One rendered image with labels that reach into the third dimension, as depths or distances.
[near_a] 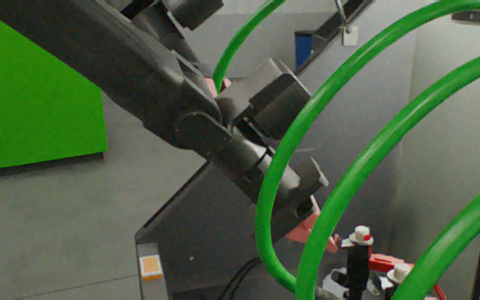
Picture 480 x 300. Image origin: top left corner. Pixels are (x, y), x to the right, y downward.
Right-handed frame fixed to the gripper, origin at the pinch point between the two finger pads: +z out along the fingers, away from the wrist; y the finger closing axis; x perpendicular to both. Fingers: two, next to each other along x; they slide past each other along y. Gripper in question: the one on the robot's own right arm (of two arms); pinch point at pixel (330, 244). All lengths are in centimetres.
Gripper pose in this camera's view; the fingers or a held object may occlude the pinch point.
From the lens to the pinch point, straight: 54.6
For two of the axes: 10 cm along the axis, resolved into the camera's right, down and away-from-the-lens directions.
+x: -0.6, -3.3, 9.4
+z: 6.7, 6.9, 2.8
